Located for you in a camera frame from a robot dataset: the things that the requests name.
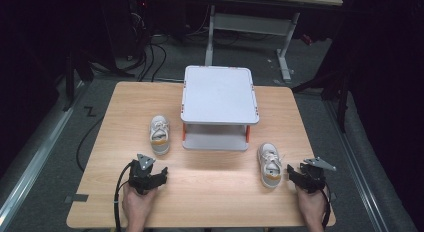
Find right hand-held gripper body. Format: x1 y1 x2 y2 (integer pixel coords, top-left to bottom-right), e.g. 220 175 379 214
298 156 338 195

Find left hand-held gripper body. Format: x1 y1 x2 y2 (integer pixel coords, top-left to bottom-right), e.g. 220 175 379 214
128 153 158 196

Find small white sneaker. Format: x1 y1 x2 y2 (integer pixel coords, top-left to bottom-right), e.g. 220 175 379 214
256 142 284 189
148 114 172 156

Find white two-tier shoe rack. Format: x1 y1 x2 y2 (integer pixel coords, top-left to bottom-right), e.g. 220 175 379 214
180 65 261 152

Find black tape strip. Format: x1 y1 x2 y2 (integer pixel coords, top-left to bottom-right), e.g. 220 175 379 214
64 193 90 204

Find black metal stand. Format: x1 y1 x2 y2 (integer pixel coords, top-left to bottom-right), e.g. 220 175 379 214
61 46 95 112
291 70 355 134

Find dark computer tower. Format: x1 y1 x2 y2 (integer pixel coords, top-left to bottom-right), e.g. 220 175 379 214
127 0 152 60

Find wooden desk with white legs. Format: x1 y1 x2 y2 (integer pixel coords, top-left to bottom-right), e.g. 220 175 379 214
204 0 344 83

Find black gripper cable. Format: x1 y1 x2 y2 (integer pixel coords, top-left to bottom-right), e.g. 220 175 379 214
113 161 135 232
319 187 333 231

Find metal floor rail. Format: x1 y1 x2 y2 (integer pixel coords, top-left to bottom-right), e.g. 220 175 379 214
0 81 87 228
324 100 391 232

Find black floor cable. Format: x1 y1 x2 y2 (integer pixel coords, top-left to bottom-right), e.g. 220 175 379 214
75 116 105 173

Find bundle of black cables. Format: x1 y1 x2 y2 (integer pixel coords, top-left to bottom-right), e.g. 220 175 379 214
116 11 168 83

